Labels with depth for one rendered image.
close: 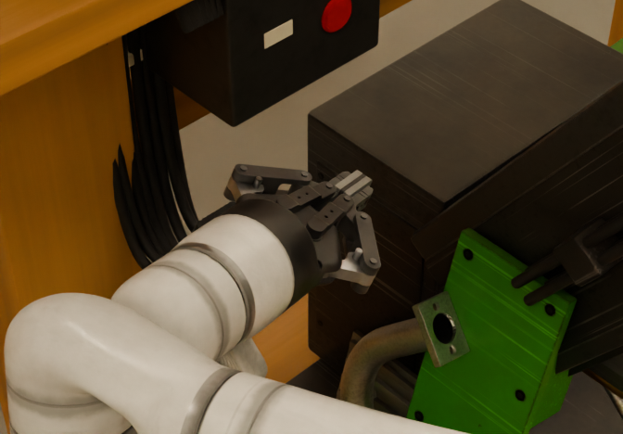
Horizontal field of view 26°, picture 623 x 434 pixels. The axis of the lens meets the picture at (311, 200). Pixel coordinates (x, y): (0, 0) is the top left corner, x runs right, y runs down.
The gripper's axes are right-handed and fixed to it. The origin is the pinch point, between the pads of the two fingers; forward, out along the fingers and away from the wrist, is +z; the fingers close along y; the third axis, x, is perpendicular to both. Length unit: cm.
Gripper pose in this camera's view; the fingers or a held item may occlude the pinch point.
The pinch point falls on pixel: (349, 193)
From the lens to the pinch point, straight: 97.4
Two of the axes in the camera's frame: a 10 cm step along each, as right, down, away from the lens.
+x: -3.6, 7.5, 5.5
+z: 5.0, -3.5, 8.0
